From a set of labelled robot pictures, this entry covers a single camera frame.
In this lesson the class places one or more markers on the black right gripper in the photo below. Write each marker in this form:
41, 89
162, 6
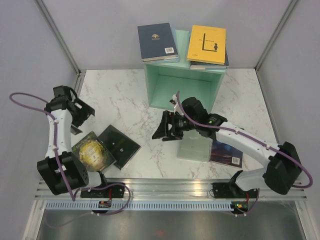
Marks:
162, 130

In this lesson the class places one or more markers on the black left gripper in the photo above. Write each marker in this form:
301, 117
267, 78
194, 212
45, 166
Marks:
86, 111

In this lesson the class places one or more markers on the pale green grey book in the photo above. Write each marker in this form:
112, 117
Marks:
194, 147

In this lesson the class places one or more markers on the purple night sky book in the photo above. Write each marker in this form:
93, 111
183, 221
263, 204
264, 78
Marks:
225, 154

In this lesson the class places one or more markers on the teal ocean cover book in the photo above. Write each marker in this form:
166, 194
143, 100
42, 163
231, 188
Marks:
196, 65

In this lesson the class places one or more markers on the dark blue hardcover book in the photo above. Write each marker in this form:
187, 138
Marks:
156, 42

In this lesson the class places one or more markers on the yellow hardcover book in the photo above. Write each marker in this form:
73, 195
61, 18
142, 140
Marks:
207, 45

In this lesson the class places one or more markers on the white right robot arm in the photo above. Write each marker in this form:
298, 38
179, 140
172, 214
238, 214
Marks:
281, 165

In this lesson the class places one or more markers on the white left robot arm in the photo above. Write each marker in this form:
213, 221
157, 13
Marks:
61, 169

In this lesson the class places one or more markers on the green Alice Wonderland book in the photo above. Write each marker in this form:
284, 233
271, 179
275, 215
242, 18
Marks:
93, 154

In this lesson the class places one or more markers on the black glossy book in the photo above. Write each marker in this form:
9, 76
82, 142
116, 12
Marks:
119, 145

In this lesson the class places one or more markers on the mint green open cabinet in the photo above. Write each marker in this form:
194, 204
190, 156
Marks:
163, 80

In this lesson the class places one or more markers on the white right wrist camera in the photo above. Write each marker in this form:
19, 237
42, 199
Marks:
176, 107

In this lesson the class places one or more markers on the aluminium rail base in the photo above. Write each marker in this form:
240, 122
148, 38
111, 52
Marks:
165, 189

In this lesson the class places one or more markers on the light blue cable duct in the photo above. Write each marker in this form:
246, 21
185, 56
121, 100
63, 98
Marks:
145, 205

